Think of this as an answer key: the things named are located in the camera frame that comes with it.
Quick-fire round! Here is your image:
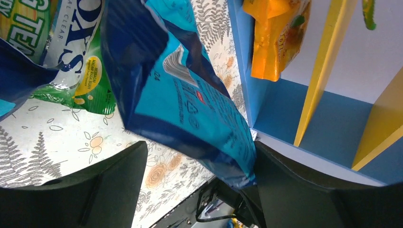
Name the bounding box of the blue candy bag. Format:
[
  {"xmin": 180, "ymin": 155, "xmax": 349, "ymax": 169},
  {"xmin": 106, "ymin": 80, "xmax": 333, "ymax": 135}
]
[
  {"xmin": 100, "ymin": 0, "xmax": 256, "ymax": 189},
  {"xmin": 0, "ymin": 39, "xmax": 63, "ymax": 120}
]

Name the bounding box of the blue yellow pink shelf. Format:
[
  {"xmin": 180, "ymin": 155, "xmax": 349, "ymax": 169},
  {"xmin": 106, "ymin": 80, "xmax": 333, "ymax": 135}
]
[{"xmin": 228, "ymin": 0, "xmax": 403, "ymax": 185}]

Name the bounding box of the green white Fox's candy bag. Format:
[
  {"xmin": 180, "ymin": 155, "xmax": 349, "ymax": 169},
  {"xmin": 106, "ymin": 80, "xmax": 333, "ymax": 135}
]
[{"xmin": 0, "ymin": 0, "xmax": 117, "ymax": 115}]

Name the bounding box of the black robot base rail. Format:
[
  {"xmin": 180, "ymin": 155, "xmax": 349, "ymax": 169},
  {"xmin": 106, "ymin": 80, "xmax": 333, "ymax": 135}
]
[{"xmin": 151, "ymin": 178, "xmax": 243, "ymax": 228}]

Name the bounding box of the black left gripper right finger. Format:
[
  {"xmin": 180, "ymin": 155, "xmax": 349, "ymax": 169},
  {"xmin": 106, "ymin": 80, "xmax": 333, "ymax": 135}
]
[{"xmin": 240, "ymin": 141, "xmax": 403, "ymax": 228}]

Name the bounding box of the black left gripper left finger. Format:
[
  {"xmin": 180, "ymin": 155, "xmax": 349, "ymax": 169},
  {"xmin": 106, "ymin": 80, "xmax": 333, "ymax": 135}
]
[{"xmin": 0, "ymin": 141, "xmax": 148, "ymax": 228}]

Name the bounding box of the orange mango candy bag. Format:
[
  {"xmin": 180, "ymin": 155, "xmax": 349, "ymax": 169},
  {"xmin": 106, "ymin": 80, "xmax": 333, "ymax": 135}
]
[{"xmin": 242, "ymin": 0, "xmax": 311, "ymax": 82}]

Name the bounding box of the floral table mat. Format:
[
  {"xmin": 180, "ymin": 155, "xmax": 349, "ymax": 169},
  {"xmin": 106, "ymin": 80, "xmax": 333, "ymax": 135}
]
[{"xmin": 0, "ymin": 0, "xmax": 246, "ymax": 228}]

